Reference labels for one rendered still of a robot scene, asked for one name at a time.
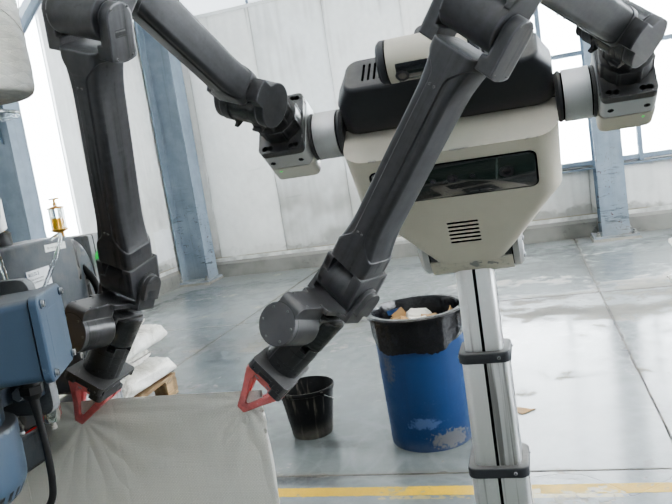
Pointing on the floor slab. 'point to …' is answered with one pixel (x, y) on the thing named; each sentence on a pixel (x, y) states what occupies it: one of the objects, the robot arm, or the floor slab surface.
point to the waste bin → (423, 372)
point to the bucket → (310, 407)
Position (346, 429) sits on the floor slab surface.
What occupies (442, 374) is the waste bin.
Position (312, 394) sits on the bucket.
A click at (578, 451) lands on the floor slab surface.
